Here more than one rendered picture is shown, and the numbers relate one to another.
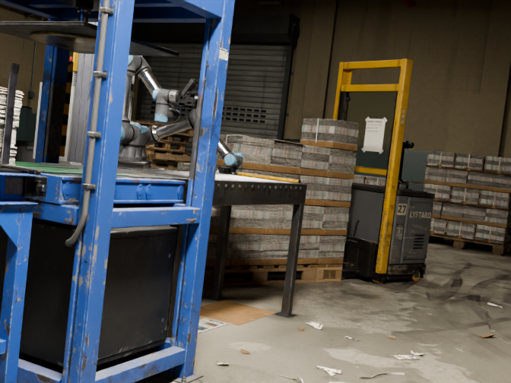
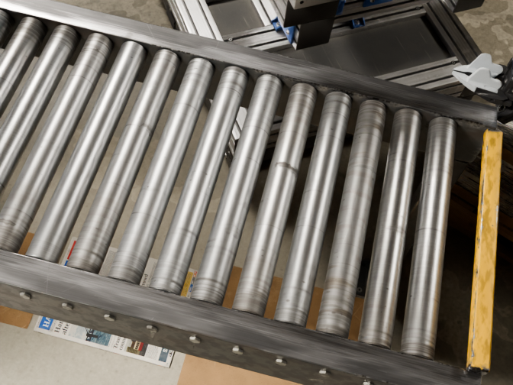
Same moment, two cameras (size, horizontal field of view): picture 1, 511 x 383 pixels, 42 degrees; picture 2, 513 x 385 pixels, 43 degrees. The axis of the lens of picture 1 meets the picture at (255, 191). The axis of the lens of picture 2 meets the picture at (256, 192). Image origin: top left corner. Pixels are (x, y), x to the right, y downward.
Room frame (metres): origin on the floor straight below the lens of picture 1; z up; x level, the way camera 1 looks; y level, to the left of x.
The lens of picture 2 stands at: (3.53, -0.39, 1.72)
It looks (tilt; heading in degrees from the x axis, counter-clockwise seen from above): 60 degrees down; 66
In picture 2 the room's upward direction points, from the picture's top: 10 degrees clockwise
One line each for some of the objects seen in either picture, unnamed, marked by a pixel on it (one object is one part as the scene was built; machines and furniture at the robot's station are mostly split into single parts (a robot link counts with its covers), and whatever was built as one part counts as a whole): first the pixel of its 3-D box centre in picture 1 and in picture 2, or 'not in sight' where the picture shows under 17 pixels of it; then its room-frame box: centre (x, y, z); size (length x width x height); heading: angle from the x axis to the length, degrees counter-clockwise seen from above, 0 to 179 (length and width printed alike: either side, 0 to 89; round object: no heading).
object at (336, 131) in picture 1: (322, 198); not in sight; (5.41, -0.55, 0.65); 0.39 x 0.30 x 1.29; 39
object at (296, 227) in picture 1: (292, 259); not in sight; (3.95, -0.27, 0.34); 0.06 x 0.06 x 0.68; 61
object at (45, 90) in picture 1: (46, 166); not in sight; (3.08, 0.98, 0.77); 0.09 x 0.09 x 1.55; 61
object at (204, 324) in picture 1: (187, 323); (118, 299); (3.48, 0.28, 0.00); 0.37 x 0.28 x 0.01; 151
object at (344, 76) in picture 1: (334, 160); not in sight; (5.94, -0.67, 0.97); 0.09 x 0.09 x 1.75; 39
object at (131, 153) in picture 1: (129, 152); not in sight; (4.02, 0.79, 0.87); 0.15 x 0.15 x 0.10
